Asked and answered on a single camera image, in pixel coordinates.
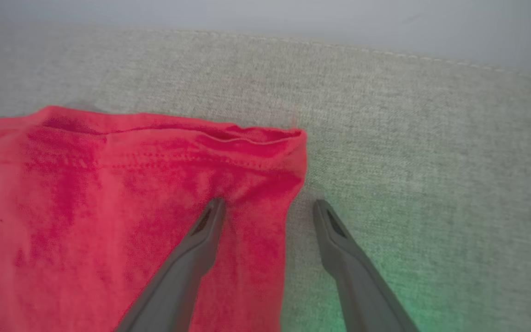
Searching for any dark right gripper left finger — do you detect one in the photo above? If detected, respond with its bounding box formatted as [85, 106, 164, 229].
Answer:
[116, 197, 227, 332]

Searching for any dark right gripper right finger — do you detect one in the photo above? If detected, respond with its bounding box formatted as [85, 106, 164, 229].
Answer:
[313, 199, 420, 332]

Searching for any red white striped garment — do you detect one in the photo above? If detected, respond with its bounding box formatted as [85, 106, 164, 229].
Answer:
[0, 105, 308, 332]

